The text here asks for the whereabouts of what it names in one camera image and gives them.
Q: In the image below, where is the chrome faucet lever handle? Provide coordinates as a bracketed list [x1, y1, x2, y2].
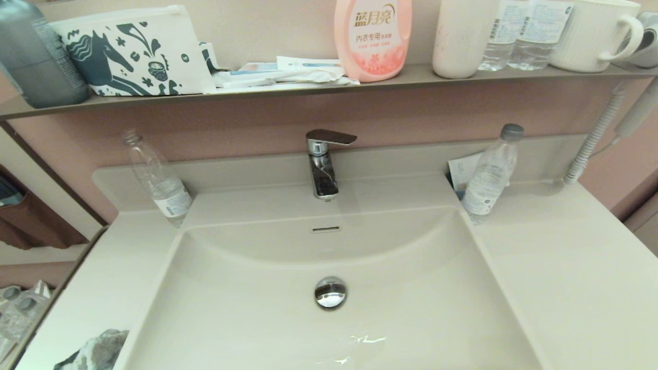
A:
[306, 129, 357, 155]

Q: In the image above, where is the grey fluffy cleaning cloth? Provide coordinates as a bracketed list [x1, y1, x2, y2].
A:
[53, 329, 130, 370]

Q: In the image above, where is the chrome faucet body spout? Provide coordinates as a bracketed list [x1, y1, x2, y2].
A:
[308, 149, 340, 202]

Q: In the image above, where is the white ceramic sink basin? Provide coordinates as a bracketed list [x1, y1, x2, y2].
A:
[15, 135, 658, 370]

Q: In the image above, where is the chrome drain stopper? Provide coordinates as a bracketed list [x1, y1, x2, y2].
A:
[314, 276, 348, 310]

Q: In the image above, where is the white toothbrush packet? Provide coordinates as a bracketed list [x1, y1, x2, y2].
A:
[277, 55, 344, 70]

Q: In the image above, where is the white paper card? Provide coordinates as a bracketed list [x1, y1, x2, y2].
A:
[448, 152, 485, 201]

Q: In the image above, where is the white blue sachet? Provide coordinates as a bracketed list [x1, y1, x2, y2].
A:
[237, 62, 281, 76]

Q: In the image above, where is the pink detergent bottle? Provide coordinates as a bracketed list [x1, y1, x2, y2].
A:
[334, 0, 413, 83]

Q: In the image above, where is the clear bottle grey cap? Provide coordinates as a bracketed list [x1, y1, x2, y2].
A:
[461, 123, 525, 225]

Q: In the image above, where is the clear capless water bottle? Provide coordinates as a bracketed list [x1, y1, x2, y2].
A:
[121, 128, 193, 228]

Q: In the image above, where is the small white patterned pouch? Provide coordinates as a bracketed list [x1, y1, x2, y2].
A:
[198, 41, 221, 72]

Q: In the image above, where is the beige tumbler cup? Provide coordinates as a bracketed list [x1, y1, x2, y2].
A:
[432, 0, 502, 80]

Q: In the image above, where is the clear labelled water bottle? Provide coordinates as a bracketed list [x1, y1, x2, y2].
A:
[508, 0, 574, 71]
[478, 0, 535, 72]

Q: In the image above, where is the white horse print pouch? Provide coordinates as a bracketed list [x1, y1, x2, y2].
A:
[49, 5, 216, 97]

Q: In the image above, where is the white ribbed mug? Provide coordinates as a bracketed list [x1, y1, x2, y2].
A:
[549, 0, 645, 73]

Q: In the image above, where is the dark grey bottle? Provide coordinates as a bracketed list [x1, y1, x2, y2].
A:
[0, 0, 92, 109]

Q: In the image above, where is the grey wall shelf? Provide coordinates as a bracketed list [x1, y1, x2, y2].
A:
[0, 63, 658, 121]

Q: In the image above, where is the white coiled cord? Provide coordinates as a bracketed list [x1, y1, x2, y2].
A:
[563, 85, 628, 186]

